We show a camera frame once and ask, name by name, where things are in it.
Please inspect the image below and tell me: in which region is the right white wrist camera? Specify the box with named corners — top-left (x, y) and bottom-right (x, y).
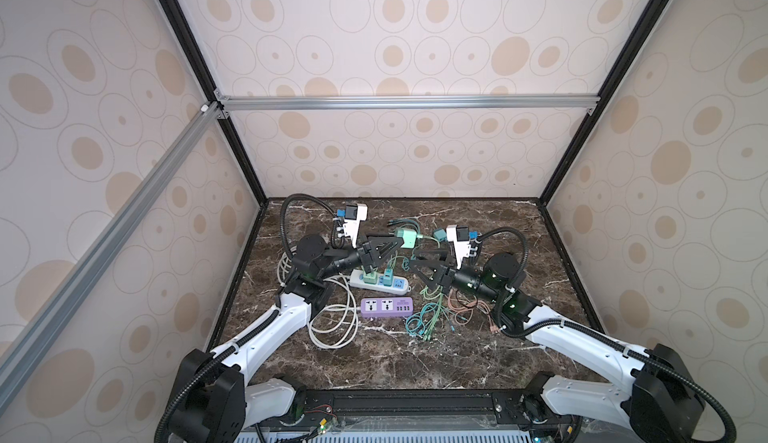
top-left (446, 225), bottom-right (479, 269)

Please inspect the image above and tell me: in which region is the pink charger cable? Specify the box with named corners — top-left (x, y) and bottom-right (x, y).
top-left (445, 289), bottom-right (499, 331)

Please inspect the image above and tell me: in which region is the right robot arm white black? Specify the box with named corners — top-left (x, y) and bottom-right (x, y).
top-left (409, 226), bottom-right (737, 442)

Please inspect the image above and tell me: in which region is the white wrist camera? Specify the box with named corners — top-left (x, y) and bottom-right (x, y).
top-left (335, 204), bottom-right (368, 248)
top-left (446, 225), bottom-right (479, 269)

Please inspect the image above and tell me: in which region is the light green charger plug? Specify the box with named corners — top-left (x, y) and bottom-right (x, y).
top-left (360, 271), bottom-right (379, 285)

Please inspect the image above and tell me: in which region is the teal charger plug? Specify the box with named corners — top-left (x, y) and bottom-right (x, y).
top-left (381, 268), bottom-right (394, 287)
top-left (433, 229), bottom-right (447, 242)

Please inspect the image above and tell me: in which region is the purple power strip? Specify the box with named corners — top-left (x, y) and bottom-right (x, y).
top-left (360, 297), bottom-right (414, 319)

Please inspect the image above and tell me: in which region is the darker green charger plug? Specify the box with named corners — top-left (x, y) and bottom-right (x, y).
top-left (397, 228), bottom-right (419, 249)

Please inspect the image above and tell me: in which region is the white power strip cable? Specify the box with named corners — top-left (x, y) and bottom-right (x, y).
top-left (275, 250), bottom-right (360, 351)

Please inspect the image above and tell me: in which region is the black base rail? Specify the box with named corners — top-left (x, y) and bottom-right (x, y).
top-left (236, 389), bottom-right (583, 442)

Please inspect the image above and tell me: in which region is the diagonal aluminium rail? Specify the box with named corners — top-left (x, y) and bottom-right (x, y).
top-left (1, 101), bottom-right (222, 412)

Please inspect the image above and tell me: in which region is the horizontal aluminium rail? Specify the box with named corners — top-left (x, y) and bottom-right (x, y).
top-left (219, 94), bottom-right (600, 112)

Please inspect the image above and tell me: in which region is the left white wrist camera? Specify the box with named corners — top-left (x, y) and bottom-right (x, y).
top-left (335, 204), bottom-right (368, 248)

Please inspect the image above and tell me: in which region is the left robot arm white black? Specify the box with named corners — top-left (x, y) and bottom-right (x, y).
top-left (154, 193), bottom-right (404, 442)

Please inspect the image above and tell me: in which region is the white blue power strip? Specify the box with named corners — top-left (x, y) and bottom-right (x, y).
top-left (349, 269), bottom-right (410, 296)

